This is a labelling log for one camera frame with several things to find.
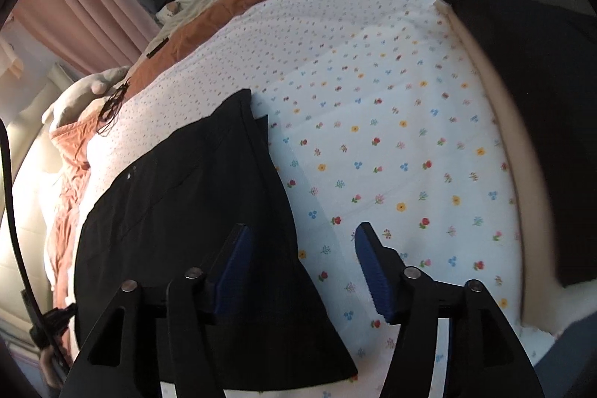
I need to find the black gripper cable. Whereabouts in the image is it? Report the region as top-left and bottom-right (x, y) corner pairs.
(0, 117), (76, 380)

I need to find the cream plush toy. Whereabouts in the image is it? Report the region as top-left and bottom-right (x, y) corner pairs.
(41, 65), (132, 127)

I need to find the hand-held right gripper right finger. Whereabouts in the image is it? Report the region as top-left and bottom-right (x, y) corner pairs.
(354, 222), (546, 398)

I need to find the white floral bedsheet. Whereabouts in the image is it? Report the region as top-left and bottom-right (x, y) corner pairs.
(85, 0), (527, 398)

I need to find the orange brown blanket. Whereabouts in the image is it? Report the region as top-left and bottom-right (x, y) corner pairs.
(125, 0), (363, 99)

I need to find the small black object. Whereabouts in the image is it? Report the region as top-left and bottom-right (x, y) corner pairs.
(145, 37), (171, 59)

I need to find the folded black garment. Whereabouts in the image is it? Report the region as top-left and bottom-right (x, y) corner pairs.
(422, 0), (597, 289)

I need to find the folded beige cloth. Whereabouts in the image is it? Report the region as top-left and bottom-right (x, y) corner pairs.
(434, 1), (569, 334)

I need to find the coiled black cable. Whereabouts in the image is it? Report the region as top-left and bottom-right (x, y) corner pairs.
(97, 82), (132, 134)

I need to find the black jacket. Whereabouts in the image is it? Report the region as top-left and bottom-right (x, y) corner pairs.
(74, 88), (359, 392)

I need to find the person's left hand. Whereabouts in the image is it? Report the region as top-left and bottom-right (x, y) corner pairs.
(39, 347), (62, 381)

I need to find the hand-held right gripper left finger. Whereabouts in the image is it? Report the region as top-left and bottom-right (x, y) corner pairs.
(58, 223), (255, 398)

